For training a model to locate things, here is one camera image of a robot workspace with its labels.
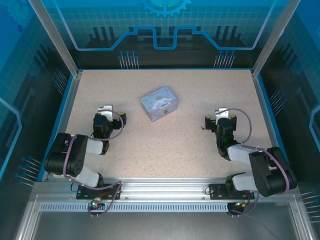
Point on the small dark key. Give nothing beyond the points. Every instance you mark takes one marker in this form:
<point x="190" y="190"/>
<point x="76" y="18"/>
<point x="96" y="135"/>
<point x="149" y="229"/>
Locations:
<point x="203" y="128"/>

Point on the pale blue cartoon tin box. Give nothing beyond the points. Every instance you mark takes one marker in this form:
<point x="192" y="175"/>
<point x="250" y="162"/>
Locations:
<point x="157" y="100"/>

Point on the small gold padlock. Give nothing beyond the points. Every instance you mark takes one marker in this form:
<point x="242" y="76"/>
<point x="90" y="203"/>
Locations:
<point x="165" y="111"/>

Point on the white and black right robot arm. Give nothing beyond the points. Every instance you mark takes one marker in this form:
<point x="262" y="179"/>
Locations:
<point x="270" y="172"/>

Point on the blue printed side panel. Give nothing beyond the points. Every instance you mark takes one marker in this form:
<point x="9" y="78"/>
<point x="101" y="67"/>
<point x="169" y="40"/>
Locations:
<point x="300" y="87"/>
<point x="20" y="75"/>

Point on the small connector with green light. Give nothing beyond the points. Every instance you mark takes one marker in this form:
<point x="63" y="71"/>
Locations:
<point x="96" y="203"/>
<point x="241" y="204"/>

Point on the blue printed back panel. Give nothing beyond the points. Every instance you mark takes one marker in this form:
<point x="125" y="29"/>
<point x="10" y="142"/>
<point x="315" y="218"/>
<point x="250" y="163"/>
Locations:
<point x="162" y="15"/>

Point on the aluminium table side rail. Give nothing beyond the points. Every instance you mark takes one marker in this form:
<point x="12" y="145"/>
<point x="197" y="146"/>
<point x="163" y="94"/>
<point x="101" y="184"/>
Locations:
<point x="263" y="100"/>
<point x="66" y="115"/>

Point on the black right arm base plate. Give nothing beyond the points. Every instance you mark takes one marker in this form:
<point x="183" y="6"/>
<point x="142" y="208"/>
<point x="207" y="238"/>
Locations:
<point x="217" y="191"/>

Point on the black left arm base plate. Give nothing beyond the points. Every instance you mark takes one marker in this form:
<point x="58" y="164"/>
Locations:
<point x="112" y="191"/>

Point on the aluminium mounting rail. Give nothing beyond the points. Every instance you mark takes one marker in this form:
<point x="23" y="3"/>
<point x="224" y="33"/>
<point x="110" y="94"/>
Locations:
<point x="162" y="187"/>

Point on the aluminium frame post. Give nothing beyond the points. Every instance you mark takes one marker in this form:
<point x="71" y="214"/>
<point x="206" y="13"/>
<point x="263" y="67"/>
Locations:
<point x="55" y="32"/>
<point x="277" y="32"/>

